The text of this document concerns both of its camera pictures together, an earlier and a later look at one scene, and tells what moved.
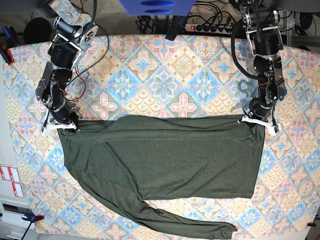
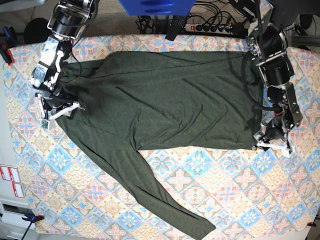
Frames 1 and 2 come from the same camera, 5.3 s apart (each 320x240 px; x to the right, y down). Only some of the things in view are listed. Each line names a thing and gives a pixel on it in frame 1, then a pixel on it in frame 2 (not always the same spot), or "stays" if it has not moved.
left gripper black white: x=261 y=109 to x=272 y=136
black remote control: x=177 y=23 stays
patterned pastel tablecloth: x=169 y=75 stays
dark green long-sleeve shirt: x=129 y=161 to x=147 y=100
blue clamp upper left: x=11 y=42 stays
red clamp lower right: x=311 y=224 stays
